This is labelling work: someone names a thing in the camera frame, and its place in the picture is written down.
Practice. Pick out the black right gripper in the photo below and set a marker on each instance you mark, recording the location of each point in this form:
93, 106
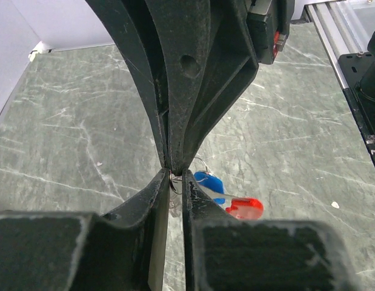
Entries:
210, 60

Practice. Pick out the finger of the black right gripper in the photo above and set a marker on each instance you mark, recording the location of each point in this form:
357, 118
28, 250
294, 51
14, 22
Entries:
131, 27

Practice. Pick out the blue key tag with key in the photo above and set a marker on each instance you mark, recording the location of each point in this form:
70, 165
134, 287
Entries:
209, 181

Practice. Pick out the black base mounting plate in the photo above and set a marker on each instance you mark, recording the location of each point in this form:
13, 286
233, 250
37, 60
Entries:
359, 73

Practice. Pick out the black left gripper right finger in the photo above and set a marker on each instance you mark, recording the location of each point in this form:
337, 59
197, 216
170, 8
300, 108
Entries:
225, 253

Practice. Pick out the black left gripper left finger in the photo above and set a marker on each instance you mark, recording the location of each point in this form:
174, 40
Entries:
123, 249

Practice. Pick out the aluminium front rail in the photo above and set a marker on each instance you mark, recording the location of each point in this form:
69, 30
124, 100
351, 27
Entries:
344, 27

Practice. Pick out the metal key organizer red handle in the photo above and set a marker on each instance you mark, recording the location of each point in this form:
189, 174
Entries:
229, 203

